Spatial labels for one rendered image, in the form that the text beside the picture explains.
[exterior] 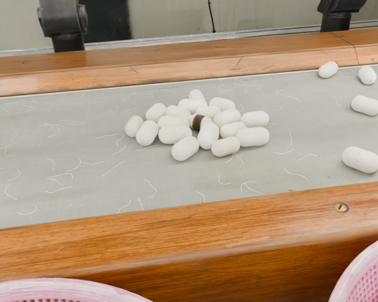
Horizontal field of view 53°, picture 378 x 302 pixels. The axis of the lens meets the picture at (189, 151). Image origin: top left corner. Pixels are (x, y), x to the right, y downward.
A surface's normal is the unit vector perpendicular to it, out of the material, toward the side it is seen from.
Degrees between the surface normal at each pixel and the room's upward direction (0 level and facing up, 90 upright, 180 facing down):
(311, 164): 0
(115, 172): 0
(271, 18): 90
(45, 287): 75
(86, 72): 45
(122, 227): 0
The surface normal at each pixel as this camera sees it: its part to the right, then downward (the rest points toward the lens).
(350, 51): 0.09, -0.22
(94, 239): -0.03, -0.84
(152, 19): 0.19, 0.52
